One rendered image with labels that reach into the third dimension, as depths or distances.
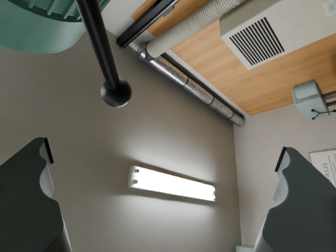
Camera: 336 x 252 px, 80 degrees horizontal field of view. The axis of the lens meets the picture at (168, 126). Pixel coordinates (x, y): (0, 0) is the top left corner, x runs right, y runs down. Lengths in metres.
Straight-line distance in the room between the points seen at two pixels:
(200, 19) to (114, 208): 1.63
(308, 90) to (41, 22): 2.18
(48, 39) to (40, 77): 1.41
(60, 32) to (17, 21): 0.04
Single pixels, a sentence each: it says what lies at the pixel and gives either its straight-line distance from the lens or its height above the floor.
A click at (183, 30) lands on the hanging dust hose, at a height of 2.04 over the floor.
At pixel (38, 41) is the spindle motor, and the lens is 0.31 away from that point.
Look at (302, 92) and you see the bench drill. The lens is 2.28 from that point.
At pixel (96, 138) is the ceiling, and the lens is 1.71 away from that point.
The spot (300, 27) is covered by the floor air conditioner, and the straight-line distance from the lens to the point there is 1.90.
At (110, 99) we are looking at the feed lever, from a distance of 0.23.
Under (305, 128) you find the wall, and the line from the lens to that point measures 3.27.
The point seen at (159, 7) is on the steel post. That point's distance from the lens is 1.89.
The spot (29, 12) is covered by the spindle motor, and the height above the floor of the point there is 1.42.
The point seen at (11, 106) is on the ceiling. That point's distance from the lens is 1.59.
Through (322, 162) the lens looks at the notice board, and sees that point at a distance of 3.11.
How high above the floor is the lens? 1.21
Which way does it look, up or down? 41 degrees up
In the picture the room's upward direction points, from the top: 109 degrees counter-clockwise
